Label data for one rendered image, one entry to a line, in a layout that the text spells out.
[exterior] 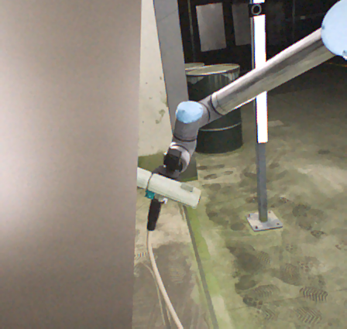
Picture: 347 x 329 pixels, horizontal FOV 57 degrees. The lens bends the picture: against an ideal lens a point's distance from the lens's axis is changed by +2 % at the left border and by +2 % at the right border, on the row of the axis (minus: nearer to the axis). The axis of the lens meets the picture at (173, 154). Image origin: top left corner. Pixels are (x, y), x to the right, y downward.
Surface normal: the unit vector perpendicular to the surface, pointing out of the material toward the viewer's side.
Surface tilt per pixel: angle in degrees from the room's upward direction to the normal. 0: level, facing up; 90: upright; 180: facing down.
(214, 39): 81
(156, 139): 90
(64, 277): 90
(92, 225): 90
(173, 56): 90
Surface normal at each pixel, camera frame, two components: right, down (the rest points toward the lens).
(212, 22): 0.08, 0.21
